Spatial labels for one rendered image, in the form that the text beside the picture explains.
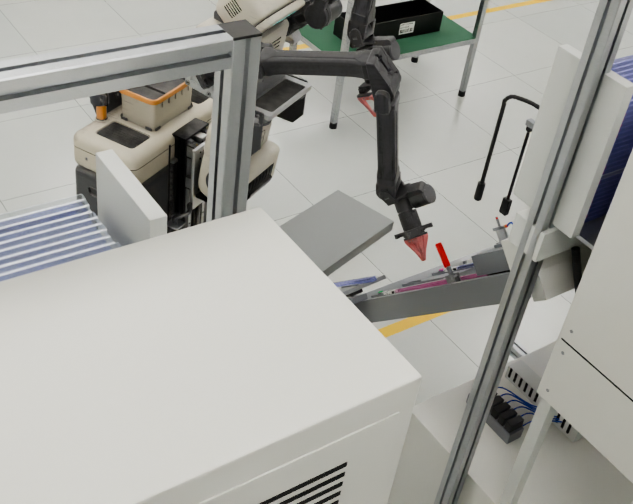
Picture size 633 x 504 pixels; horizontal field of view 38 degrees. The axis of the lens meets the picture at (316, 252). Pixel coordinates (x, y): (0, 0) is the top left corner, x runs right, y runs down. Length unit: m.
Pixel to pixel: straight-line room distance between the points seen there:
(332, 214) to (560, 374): 1.30
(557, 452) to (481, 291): 0.58
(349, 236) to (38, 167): 1.77
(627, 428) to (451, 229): 2.36
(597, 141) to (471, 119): 3.32
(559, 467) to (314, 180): 2.23
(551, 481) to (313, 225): 1.14
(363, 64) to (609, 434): 1.06
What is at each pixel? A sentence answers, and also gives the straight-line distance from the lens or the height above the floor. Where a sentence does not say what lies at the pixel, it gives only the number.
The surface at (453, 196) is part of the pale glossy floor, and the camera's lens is 4.33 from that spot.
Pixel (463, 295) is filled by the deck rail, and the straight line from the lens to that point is 2.08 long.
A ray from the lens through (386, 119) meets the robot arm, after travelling 2.44.
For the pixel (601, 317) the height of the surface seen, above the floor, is 1.28.
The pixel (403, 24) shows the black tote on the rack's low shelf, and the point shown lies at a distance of 4.83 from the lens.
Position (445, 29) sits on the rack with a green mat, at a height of 0.35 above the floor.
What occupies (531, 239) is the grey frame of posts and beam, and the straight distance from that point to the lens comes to 1.82.
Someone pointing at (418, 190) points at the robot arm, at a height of 0.94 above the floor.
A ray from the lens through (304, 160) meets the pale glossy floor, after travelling 4.39.
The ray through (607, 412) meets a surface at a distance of 1.90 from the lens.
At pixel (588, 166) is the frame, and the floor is 1.54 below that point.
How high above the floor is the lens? 2.38
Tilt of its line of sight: 38 degrees down
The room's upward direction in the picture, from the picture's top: 9 degrees clockwise
